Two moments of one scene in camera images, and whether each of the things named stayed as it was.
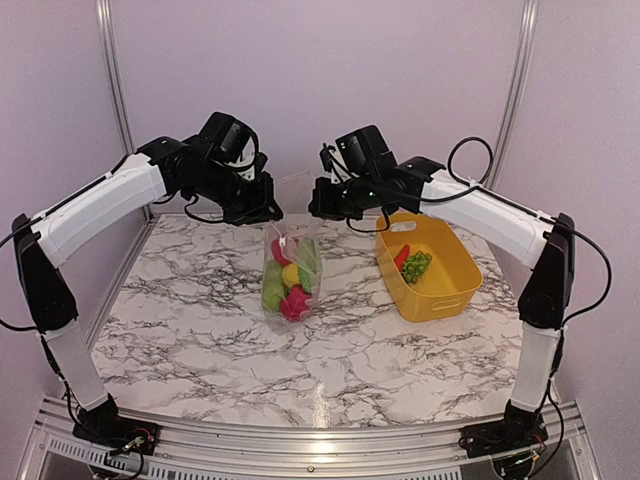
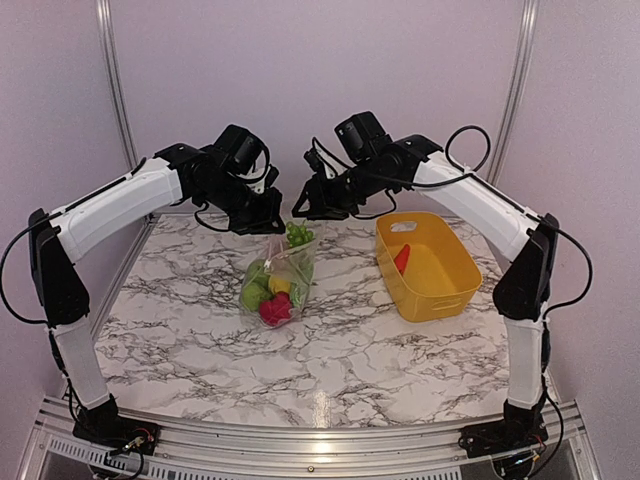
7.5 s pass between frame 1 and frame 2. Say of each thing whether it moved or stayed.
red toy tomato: moved
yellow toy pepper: moved
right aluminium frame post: stayed
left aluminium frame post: stayed
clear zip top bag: moved
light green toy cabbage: moved
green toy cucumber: moved
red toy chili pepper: stayed
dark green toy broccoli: moved
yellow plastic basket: stayed
